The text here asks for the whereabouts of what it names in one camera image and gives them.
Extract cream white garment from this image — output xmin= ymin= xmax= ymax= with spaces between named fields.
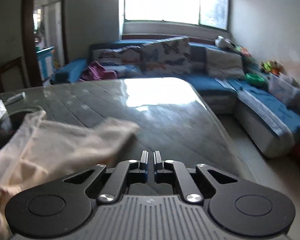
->
xmin=0 ymin=111 xmax=139 ymax=239

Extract blue corner sofa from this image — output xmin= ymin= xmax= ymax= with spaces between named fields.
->
xmin=50 ymin=40 xmax=300 ymax=159

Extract pink purple cloth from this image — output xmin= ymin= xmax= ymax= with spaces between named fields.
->
xmin=79 ymin=61 xmax=117 ymax=81

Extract black round induction cooktop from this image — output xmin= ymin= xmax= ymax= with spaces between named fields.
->
xmin=0 ymin=106 xmax=43 ymax=149

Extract long butterfly print pillow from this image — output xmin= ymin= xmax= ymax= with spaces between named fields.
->
xmin=92 ymin=46 xmax=143 ymax=79

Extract grey remote control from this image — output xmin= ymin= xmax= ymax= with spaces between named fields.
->
xmin=4 ymin=92 xmax=26 ymax=105

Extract green plastic bowl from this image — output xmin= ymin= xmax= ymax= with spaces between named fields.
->
xmin=245 ymin=73 xmax=266 ymax=87

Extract grey cushion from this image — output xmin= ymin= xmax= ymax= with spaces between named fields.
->
xmin=206 ymin=49 xmax=245 ymax=79

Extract large butterfly print pillow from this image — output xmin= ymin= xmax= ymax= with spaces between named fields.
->
xmin=141 ymin=36 xmax=192 ymax=76

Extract clear plastic storage box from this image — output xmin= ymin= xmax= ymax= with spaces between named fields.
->
xmin=268 ymin=75 xmax=300 ymax=107

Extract blue white small cabinet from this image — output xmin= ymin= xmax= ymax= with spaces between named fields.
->
xmin=36 ymin=47 xmax=55 ymax=81

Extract colourful plush toys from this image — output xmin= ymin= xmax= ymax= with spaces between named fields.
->
xmin=261 ymin=61 xmax=283 ymax=76

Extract white plush toy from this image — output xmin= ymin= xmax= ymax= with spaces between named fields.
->
xmin=215 ymin=35 xmax=235 ymax=49

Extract dark wooden door frame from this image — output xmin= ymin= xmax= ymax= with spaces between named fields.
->
xmin=21 ymin=0 xmax=69 ymax=87

